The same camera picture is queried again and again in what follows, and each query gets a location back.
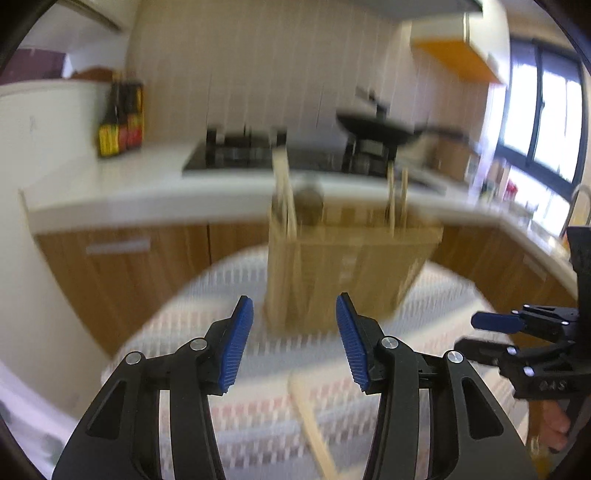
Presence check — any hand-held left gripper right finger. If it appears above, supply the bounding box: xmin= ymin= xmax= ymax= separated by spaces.
xmin=335 ymin=292 xmax=539 ymax=480

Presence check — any yellow label sauce bottle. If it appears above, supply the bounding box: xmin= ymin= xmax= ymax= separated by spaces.
xmin=97 ymin=71 xmax=125 ymax=158

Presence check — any red label sauce bottle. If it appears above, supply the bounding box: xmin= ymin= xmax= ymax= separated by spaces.
xmin=117 ymin=76 xmax=145 ymax=151

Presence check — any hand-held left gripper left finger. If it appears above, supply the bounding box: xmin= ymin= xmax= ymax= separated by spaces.
xmin=53 ymin=295 xmax=256 ymax=480

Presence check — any metal drawer handle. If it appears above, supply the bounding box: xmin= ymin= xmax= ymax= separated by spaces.
xmin=85 ymin=237 xmax=152 ymax=256

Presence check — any wooden cutting board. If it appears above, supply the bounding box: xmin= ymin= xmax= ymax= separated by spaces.
xmin=71 ymin=67 xmax=116 ymax=84

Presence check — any wall cabinet with orange underside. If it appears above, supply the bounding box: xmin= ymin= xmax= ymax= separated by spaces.
xmin=411 ymin=9 xmax=509 ymax=84

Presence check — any yellow plastic utensil basket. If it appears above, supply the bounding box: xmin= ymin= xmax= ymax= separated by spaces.
xmin=264 ymin=217 xmax=444 ymax=333

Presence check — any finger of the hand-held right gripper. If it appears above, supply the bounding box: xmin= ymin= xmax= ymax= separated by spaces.
xmin=454 ymin=338 xmax=520 ymax=366
xmin=471 ymin=305 xmax=580 ymax=342

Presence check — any black wok spatula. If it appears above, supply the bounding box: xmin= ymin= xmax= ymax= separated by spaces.
xmin=355 ymin=88 xmax=391 ymax=116

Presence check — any white kitchen countertop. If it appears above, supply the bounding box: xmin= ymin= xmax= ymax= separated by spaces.
xmin=18 ymin=138 xmax=578 ymax=278

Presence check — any black wok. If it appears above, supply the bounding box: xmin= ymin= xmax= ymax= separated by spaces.
xmin=336 ymin=111 xmax=467 ymax=144

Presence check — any wooden base cabinet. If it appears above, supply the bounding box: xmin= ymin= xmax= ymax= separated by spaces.
xmin=34 ymin=222 xmax=578 ymax=356

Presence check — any dark framed window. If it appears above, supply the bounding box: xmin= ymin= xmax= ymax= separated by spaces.
xmin=496 ymin=39 xmax=583 ymax=222

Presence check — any person's right hand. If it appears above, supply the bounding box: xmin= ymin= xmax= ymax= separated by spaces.
xmin=531 ymin=399 xmax=573 ymax=455

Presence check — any grey range hood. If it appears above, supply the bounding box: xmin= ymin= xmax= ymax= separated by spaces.
xmin=369 ymin=0 xmax=485 ymax=17

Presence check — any black gas stove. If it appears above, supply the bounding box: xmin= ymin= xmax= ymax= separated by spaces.
xmin=182 ymin=127 xmax=448 ymax=185

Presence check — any striped woven tablecloth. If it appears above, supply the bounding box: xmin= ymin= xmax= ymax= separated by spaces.
xmin=99 ymin=251 xmax=532 ymax=480

